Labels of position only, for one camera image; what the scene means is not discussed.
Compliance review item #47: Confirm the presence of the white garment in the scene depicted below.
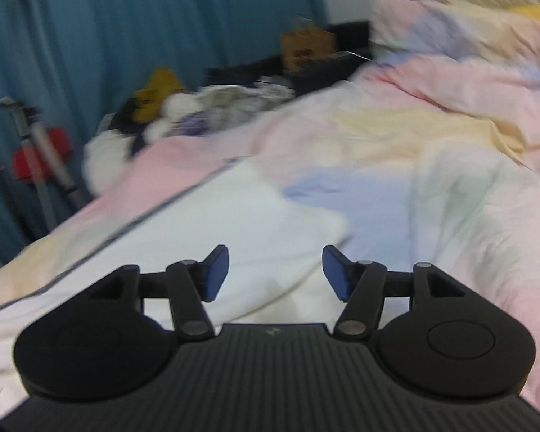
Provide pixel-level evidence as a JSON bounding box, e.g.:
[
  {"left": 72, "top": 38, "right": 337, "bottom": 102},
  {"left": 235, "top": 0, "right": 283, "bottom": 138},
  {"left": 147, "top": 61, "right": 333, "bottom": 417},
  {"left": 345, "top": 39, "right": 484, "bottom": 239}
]
[{"left": 0, "top": 160, "right": 349, "bottom": 417}]

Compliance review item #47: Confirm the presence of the pastel multicolour duvet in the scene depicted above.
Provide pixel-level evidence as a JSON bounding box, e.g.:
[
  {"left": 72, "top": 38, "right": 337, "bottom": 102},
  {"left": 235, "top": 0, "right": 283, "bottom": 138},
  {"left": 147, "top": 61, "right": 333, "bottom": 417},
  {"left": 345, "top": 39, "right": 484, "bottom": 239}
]
[{"left": 0, "top": 0, "right": 540, "bottom": 411}]

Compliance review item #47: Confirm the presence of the white puffy jacket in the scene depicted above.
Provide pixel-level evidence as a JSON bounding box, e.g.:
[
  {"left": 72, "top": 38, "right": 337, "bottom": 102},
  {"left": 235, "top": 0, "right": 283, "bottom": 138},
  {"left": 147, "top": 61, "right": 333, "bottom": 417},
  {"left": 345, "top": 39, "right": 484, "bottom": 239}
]
[{"left": 82, "top": 130, "right": 134, "bottom": 196}]

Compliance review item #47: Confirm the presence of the dark navy garment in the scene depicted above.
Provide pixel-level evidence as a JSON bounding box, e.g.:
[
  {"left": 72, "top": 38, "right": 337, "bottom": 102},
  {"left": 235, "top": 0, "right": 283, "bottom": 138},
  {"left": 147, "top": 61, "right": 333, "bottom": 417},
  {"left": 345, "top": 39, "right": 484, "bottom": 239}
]
[{"left": 105, "top": 98, "right": 159, "bottom": 159}]

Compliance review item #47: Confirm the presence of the grey white crumpled cloth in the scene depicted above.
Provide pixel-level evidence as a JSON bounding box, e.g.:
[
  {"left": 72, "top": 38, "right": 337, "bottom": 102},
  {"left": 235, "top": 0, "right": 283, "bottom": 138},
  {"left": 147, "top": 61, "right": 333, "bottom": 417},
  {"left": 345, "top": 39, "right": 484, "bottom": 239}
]
[{"left": 142, "top": 77, "right": 296, "bottom": 144}]

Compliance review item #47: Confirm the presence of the silver tripod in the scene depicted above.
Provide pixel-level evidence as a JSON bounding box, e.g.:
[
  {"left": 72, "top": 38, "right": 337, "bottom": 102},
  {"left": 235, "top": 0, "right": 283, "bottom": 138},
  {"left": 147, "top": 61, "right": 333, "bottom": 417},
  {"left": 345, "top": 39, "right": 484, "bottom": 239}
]
[{"left": 0, "top": 96, "right": 85, "bottom": 239}]

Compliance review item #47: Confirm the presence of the mustard yellow garment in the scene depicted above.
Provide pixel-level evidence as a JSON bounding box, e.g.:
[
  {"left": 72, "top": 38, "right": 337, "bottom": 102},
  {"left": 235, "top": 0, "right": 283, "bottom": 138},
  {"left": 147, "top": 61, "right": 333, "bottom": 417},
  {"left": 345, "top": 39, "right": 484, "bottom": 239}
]
[{"left": 132, "top": 66, "right": 186, "bottom": 124}]

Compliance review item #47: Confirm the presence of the brown paper bag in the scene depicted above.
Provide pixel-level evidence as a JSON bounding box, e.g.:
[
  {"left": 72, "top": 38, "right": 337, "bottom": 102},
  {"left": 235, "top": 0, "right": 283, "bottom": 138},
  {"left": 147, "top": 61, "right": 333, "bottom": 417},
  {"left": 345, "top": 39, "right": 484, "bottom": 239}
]
[{"left": 280, "top": 16, "right": 336, "bottom": 72}]

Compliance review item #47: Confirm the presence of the blue curtain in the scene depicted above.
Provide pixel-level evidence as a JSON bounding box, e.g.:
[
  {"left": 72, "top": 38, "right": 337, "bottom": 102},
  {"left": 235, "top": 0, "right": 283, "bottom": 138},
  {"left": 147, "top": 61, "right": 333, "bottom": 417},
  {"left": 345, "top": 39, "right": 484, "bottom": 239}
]
[{"left": 0, "top": 0, "right": 330, "bottom": 262}]

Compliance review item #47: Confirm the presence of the pastel pillow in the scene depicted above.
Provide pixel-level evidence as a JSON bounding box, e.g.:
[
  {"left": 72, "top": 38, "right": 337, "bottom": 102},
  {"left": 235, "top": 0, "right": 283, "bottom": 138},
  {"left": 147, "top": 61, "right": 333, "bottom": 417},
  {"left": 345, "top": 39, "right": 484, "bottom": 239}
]
[{"left": 372, "top": 0, "right": 540, "bottom": 69}]

